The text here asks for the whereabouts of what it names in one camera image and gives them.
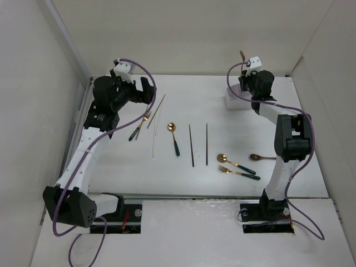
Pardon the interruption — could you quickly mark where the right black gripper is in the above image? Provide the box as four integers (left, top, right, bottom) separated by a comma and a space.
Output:
239, 68, 259, 96

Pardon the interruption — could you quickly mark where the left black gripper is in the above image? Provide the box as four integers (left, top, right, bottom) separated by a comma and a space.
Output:
111, 69, 156, 112

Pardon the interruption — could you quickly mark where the gold fork green handle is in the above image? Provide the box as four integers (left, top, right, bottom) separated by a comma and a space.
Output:
128, 111, 151, 141
217, 165, 261, 181

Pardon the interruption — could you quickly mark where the thin silver chopstick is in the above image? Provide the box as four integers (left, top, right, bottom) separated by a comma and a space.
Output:
152, 108, 162, 158

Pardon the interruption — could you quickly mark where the gold spoon green handle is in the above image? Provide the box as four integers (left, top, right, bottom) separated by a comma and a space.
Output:
167, 122, 180, 157
217, 154, 256, 175

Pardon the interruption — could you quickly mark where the black chopstick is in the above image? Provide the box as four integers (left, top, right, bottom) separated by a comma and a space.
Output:
189, 124, 195, 167
205, 123, 209, 166

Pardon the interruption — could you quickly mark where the rose gold fork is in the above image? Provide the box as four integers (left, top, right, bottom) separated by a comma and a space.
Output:
239, 50, 246, 62

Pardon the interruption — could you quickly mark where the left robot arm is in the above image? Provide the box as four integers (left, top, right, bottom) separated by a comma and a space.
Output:
43, 71, 155, 228

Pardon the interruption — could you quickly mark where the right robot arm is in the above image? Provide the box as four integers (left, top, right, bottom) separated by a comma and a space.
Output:
239, 70, 314, 219

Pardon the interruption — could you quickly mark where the white three-slot utensil container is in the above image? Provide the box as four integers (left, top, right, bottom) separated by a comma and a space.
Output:
224, 83, 251, 110

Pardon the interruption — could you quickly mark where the brown wooden spoon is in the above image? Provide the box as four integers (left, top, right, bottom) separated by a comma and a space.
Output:
249, 154, 276, 161

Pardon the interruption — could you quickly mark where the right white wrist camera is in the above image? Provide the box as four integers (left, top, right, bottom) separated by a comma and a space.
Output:
246, 56, 262, 71

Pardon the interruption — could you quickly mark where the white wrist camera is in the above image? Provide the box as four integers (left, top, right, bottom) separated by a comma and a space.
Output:
113, 58, 135, 84
246, 56, 262, 71

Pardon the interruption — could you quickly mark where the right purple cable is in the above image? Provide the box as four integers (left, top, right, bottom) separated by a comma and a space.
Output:
226, 61, 325, 241

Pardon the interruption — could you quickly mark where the purple cable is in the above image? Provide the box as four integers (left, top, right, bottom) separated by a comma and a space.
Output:
51, 57, 158, 265
226, 61, 325, 241

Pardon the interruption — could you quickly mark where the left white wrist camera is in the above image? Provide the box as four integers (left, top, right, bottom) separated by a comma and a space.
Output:
113, 58, 135, 84

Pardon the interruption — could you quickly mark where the aluminium rail frame left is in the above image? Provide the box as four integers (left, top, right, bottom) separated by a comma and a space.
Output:
59, 77, 99, 195

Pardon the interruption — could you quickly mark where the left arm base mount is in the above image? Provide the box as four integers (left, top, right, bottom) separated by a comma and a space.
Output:
102, 200, 142, 234

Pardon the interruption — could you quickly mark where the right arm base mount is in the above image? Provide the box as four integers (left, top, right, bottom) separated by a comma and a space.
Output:
239, 201, 294, 234

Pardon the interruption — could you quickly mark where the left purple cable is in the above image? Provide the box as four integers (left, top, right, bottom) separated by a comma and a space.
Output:
51, 57, 158, 265

